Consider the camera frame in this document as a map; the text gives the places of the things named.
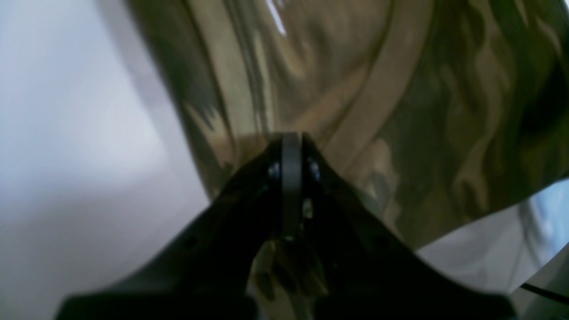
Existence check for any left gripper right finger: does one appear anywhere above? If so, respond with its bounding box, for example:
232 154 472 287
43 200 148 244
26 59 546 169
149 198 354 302
301 133 518 320

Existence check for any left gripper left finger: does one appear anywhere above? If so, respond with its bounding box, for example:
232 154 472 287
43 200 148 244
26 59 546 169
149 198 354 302
57 133 303 320

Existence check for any camouflage t-shirt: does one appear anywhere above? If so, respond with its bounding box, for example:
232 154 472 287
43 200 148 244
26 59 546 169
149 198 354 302
127 0 569 320

